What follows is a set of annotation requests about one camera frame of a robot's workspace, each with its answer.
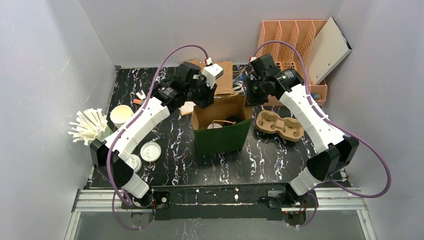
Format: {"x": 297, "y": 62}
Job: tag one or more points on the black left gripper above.
{"x": 203, "y": 94}

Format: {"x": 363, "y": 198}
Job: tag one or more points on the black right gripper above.
{"x": 253, "y": 96}

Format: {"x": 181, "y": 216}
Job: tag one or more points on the green kraft paper bag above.
{"x": 224, "y": 139}

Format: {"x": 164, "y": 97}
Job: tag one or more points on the brown pulp cup carrier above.
{"x": 287, "y": 128}

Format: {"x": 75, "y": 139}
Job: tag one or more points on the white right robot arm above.
{"x": 334, "y": 148}

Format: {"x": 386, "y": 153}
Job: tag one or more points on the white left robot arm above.
{"x": 109, "y": 156}

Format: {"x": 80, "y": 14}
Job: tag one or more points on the stack of flat paper bags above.
{"x": 224, "y": 86}

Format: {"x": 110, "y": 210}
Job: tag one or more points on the orange plastic file organizer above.
{"x": 298, "y": 33}

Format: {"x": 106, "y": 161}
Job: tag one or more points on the teal and orange stapler tools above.
{"x": 139, "y": 98}

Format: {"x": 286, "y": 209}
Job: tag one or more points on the grey blue small bottle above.
{"x": 317, "y": 97}

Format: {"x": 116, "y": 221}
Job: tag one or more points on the stack of white paper cups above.
{"x": 120, "y": 115}

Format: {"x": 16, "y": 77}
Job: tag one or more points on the green cup of white straws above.
{"x": 89, "y": 125}

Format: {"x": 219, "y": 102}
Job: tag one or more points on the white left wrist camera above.
{"x": 211, "y": 74}

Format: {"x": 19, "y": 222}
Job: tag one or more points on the white board leaning on wall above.
{"x": 329, "y": 48}

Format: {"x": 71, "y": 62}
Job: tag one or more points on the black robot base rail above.
{"x": 267, "y": 201}

